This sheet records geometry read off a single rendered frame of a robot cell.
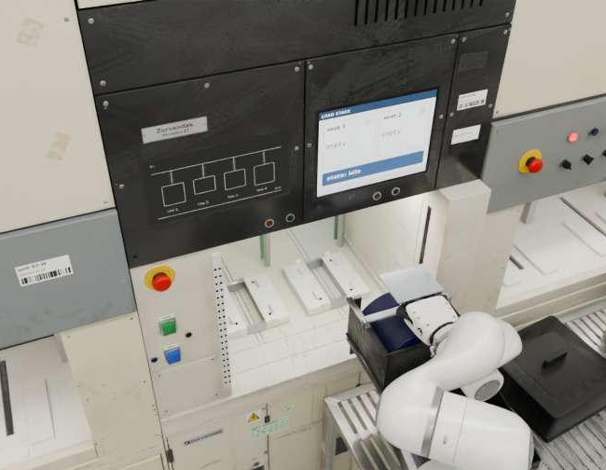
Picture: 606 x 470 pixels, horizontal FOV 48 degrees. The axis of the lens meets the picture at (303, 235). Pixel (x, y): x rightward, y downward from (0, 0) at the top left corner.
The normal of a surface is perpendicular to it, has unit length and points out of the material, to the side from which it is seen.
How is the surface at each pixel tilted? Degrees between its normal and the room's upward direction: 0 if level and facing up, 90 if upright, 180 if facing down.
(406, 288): 1
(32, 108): 90
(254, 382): 0
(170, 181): 90
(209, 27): 90
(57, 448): 0
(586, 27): 90
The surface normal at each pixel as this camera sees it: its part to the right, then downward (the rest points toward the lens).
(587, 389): 0.01, -0.78
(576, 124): 0.40, 0.58
